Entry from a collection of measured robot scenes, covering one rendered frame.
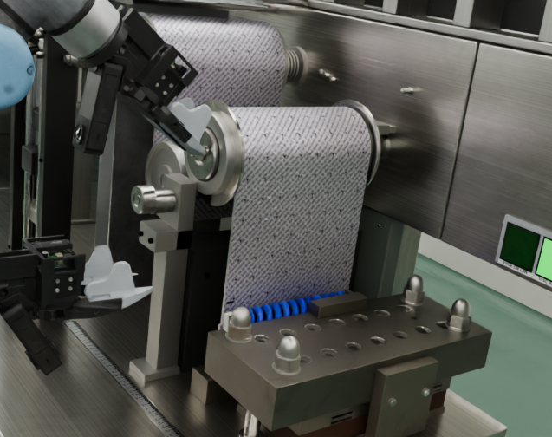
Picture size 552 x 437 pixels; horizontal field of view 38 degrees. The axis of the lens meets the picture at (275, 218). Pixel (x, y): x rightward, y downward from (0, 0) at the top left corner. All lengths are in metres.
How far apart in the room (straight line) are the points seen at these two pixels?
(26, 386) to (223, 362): 0.30
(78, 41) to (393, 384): 0.59
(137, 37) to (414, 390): 0.59
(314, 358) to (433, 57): 0.48
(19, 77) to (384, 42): 0.70
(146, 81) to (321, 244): 0.39
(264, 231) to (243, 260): 0.05
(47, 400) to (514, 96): 0.76
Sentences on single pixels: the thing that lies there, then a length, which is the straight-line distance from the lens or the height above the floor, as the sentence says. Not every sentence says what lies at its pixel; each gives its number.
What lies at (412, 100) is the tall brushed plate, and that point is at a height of 1.33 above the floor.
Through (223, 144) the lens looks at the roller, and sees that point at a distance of 1.07.
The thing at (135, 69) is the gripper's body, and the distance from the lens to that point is 0.99.
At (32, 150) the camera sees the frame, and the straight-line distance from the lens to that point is 1.37.
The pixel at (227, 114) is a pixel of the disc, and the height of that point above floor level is 1.31.
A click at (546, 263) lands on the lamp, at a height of 1.18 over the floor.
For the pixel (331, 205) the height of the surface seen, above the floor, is 1.18.
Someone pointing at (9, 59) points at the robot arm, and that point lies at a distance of 0.77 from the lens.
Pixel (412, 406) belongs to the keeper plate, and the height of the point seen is 0.96.
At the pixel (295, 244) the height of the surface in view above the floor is 1.12.
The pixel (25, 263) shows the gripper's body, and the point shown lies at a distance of 0.96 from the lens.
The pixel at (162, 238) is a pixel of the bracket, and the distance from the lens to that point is 1.13.
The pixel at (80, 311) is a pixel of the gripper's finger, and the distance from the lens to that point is 0.97.
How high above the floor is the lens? 1.52
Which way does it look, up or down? 18 degrees down
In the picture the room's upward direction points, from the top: 7 degrees clockwise
